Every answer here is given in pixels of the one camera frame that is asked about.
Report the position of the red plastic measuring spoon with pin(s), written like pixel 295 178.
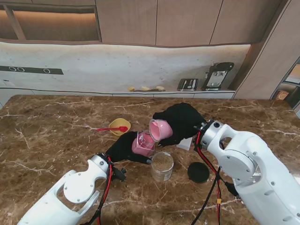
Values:
pixel 105 129

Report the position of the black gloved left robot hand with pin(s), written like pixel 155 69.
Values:
pixel 122 147

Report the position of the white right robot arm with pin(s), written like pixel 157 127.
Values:
pixel 257 168

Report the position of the white square container lid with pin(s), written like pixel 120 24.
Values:
pixel 186 144

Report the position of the pink container with white lid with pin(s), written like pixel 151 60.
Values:
pixel 140 150

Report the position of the white back counter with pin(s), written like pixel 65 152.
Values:
pixel 175 95

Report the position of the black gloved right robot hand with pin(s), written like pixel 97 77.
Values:
pixel 185 119

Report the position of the yellow plastic bowl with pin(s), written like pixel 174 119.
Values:
pixel 118 123

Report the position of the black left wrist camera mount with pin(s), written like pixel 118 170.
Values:
pixel 122 174

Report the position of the black espresso machine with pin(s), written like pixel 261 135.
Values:
pixel 215 75

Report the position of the built-in lit shelving alcove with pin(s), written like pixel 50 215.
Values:
pixel 293 82

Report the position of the tall beige cabinet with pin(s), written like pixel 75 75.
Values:
pixel 264 70

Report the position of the black toaster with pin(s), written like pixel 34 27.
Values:
pixel 187 84

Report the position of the black wall control strip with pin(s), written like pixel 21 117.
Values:
pixel 30 70

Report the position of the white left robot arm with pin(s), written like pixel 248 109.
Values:
pixel 70 192

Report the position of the beige patterned box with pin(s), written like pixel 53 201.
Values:
pixel 282 95

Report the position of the pink plastic measuring cup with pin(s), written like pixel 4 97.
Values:
pixel 161 129

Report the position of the black round jar lid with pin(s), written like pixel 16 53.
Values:
pixel 198 173

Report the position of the beige wall cabinet door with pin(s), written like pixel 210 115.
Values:
pixel 187 21
pixel 126 21
pixel 246 18

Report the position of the dark wooden serving board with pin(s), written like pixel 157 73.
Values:
pixel 152 90

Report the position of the clear grain jar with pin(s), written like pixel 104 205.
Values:
pixel 162 168

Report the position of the lit open wall shelf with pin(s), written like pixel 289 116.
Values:
pixel 54 25

